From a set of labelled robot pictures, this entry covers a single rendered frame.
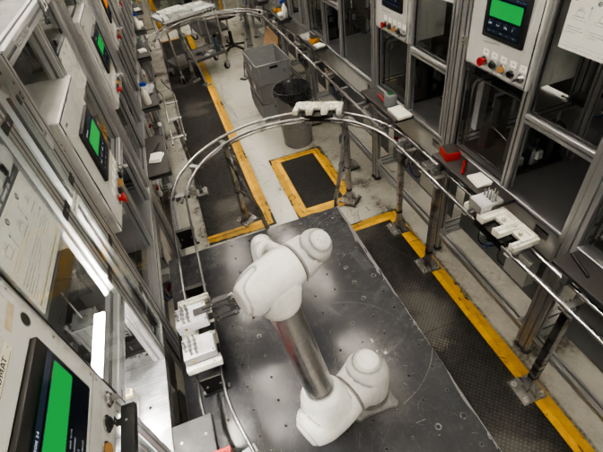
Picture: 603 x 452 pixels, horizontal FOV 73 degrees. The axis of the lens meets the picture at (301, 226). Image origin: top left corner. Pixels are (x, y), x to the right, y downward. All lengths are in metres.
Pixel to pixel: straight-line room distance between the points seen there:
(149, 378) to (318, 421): 0.67
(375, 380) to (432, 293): 1.46
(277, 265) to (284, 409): 0.82
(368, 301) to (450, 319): 0.91
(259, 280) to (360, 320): 0.94
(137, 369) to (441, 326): 1.80
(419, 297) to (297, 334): 1.74
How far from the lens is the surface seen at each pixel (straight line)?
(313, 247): 1.13
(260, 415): 1.80
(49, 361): 0.89
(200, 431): 1.59
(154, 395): 1.71
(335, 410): 1.48
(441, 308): 2.86
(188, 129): 5.21
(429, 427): 1.76
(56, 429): 0.87
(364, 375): 1.53
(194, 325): 1.73
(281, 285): 1.12
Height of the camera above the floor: 2.31
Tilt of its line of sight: 43 degrees down
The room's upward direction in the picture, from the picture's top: 10 degrees counter-clockwise
